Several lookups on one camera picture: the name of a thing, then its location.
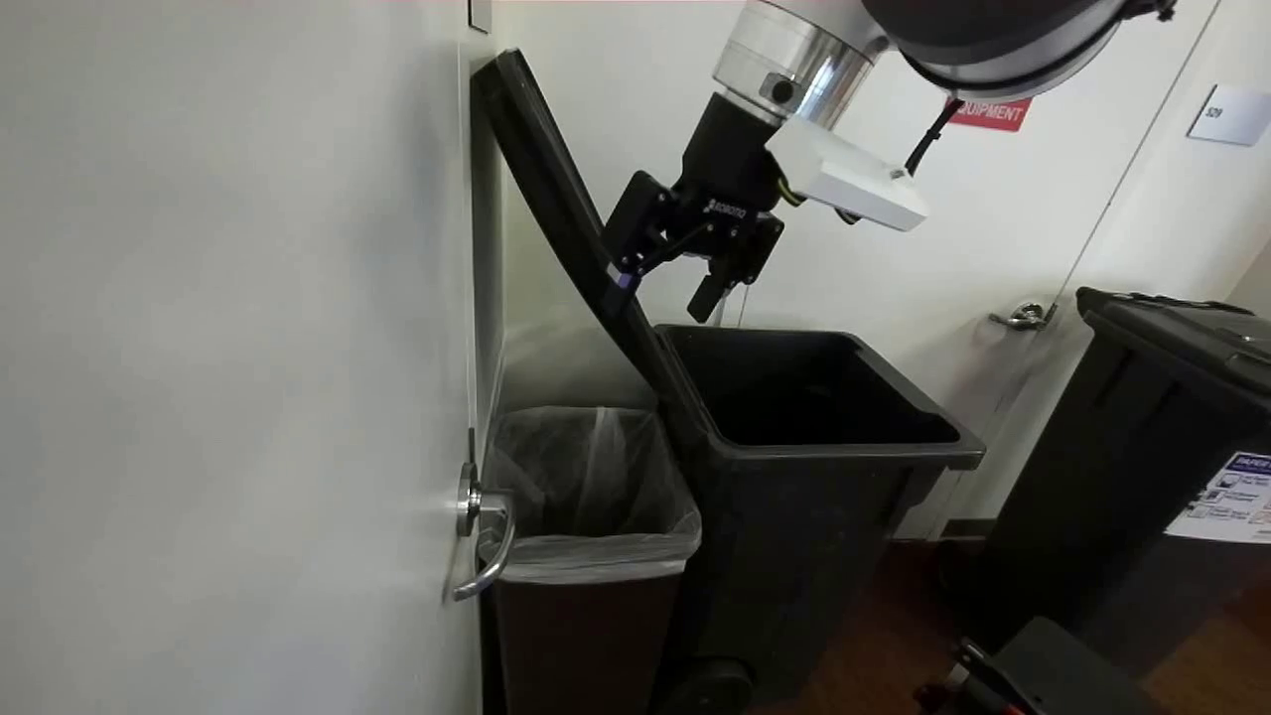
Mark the black bin lid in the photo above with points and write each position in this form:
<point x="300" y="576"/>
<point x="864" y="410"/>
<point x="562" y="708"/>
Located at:
<point x="545" y="175"/>

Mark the silver far door handle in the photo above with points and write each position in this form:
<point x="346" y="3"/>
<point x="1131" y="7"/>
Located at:
<point x="1026" y="316"/>

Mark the small bin with plastic liner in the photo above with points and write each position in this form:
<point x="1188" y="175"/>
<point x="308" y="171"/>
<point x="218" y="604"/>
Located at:
<point x="605" y="530"/>

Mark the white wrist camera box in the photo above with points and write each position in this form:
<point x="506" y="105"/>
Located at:
<point x="824" y="167"/>

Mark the silver door handle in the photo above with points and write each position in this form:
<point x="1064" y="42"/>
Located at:
<point x="488" y="530"/>
<point x="1026" y="316"/>

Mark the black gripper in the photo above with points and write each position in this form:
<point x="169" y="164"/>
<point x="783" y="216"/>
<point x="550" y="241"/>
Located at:
<point x="718" y="209"/>

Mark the white label on bin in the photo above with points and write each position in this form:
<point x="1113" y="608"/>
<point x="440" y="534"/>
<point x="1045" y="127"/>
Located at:
<point x="1233" y="507"/>

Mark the red wall sign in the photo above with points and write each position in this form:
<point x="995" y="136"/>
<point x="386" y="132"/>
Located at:
<point x="992" y="115"/>

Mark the silver near door handle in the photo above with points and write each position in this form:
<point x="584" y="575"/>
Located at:
<point x="488" y="530"/>

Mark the white wall plate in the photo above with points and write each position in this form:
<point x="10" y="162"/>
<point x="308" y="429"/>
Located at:
<point x="1233" y="115"/>

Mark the black wheeled bin body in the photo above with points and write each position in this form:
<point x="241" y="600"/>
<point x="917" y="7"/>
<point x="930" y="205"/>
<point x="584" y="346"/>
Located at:
<point x="804" y="454"/>

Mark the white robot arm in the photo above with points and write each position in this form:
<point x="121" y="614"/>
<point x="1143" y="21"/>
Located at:
<point x="783" y="85"/>

